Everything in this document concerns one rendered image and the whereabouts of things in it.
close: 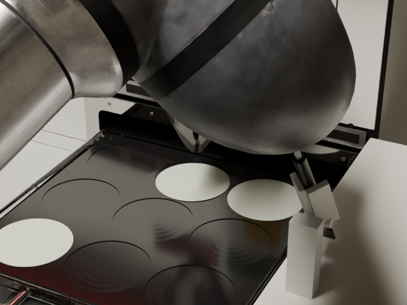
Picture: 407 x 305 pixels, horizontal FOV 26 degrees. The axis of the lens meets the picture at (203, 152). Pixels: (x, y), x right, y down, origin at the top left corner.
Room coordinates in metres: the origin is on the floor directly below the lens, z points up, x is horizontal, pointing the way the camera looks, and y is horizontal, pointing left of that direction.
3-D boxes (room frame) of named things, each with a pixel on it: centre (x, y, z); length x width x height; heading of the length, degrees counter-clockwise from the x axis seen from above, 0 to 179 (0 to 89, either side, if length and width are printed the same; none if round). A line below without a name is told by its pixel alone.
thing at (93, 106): (1.12, -0.02, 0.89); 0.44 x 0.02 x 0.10; 63
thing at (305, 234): (0.72, -0.11, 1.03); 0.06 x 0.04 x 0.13; 153
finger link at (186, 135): (0.97, 0.03, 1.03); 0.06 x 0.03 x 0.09; 6
